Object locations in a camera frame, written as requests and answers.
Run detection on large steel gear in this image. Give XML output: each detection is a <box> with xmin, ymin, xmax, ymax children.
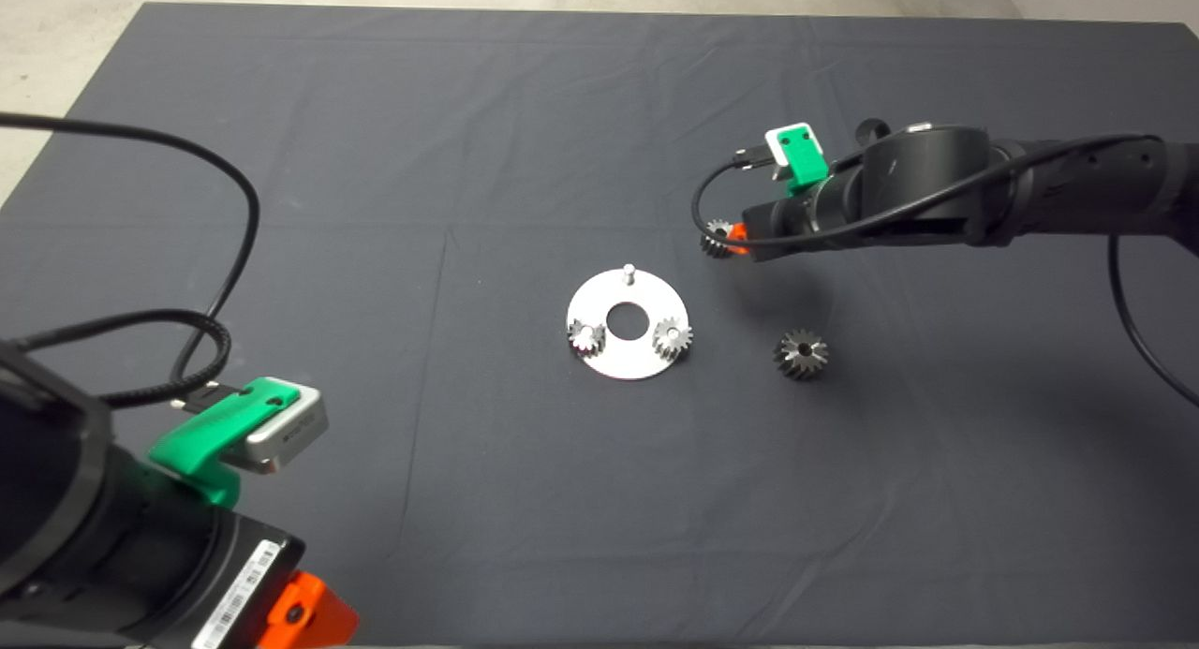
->
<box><xmin>773</xmin><ymin>328</ymin><xmax>831</xmax><ymax>381</ymax></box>

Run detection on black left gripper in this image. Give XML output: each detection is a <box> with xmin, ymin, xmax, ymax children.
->
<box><xmin>122</xmin><ymin>510</ymin><xmax>360</xmax><ymax>649</ymax></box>

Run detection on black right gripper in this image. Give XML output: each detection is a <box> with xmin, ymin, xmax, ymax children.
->
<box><xmin>728</xmin><ymin>195</ymin><xmax>830</xmax><ymax>263</ymax></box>

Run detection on silver left camera box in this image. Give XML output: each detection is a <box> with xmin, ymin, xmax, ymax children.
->
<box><xmin>223</xmin><ymin>390</ymin><xmax>330</xmax><ymax>475</ymax></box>

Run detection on dark grey table cloth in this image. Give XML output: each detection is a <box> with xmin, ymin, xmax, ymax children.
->
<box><xmin>0</xmin><ymin>1</ymin><xmax>1199</xmax><ymax>648</ymax></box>

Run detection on smooth black left cable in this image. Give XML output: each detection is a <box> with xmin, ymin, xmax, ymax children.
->
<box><xmin>0</xmin><ymin>112</ymin><xmax>260</xmax><ymax>388</ymax></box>

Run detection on green right camera mount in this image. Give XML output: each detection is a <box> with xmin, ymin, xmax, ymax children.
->
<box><xmin>783</xmin><ymin>129</ymin><xmax>831</xmax><ymax>198</ymax></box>

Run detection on braided black left cable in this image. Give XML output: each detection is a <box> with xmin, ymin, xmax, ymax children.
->
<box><xmin>0</xmin><ymin>310</ymin><xmax>232</xmax><ymax>416</ymax></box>

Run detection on round metal plate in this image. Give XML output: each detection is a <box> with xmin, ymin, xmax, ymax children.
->
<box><xmin>565</xmin><ymin>265</ymin><xmax>691</xmax><ymax>381</ymax></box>

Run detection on silver right camera box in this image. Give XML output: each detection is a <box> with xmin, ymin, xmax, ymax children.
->
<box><xmin>764</xmin><ymin>125</ymin><xmax>816</xmax><ymax>170</ymax></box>

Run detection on green left camera mount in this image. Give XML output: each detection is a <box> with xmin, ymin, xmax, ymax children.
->
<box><xmin>148</xmin><ymin>377</ymin><xmax>301</xmax><ymax>508</ymax></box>

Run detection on silver camera box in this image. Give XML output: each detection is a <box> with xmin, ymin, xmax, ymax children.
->
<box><xmin>223</xmin><ymin>390</ymin><xmax>330</xmax><ymax>475</ymax></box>
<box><xmin>764</xmin><ymin>125</ymin><xmax>816</xmax><ymax>170</ymax></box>

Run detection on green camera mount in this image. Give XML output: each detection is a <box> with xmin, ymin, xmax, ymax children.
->
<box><xmin>148</xmin><ymin>377</ymin><xmax>301</xmax><ymax>508</ymax></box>
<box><xmin>783</xmin><ymin>129</ymin><xmax>831</xmax><ymax>198</ymax></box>

